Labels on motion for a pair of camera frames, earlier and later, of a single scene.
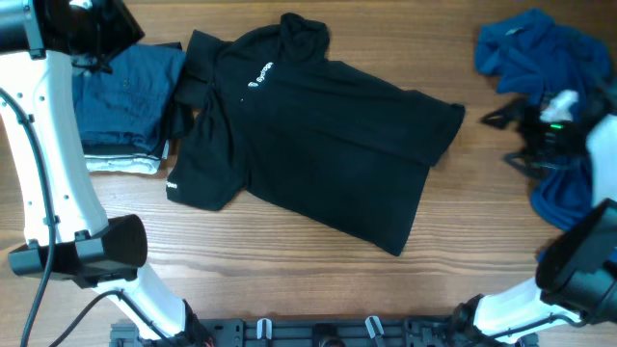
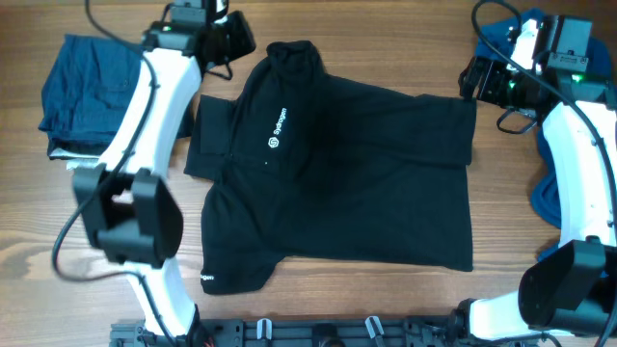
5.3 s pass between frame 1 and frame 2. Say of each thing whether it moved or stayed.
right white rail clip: stayed
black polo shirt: moved
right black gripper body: moved
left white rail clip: stayed
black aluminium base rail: stayed
